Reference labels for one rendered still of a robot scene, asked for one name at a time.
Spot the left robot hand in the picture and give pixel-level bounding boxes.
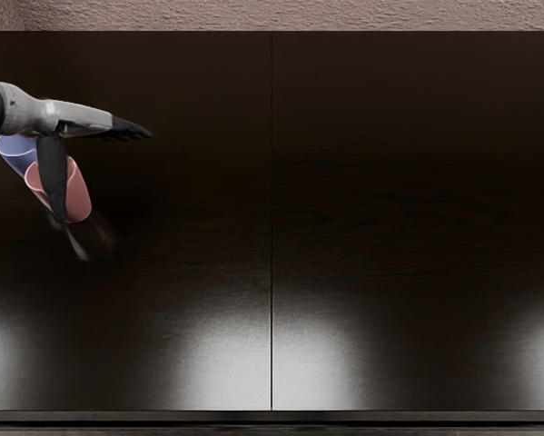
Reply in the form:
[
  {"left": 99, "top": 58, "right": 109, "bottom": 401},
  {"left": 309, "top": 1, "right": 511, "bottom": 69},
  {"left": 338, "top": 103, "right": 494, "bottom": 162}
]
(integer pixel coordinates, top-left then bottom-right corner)
[{"left": 0, "top": 81, "right": 154, "bottom": 223}]

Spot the pink cup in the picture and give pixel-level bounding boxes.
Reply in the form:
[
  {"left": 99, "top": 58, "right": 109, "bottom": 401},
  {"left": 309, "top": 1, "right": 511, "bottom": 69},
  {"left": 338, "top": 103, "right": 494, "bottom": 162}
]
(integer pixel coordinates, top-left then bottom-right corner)
[{"left": 24, "top": 155, "right": 93, "bottom": 224}]

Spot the blue cup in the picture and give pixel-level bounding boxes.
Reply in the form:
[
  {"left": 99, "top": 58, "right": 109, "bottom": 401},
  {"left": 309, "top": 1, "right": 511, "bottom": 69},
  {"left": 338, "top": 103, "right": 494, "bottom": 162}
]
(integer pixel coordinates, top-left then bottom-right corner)
[{"left": 0, "top": 134, "right": 39, "bottom": 175}]

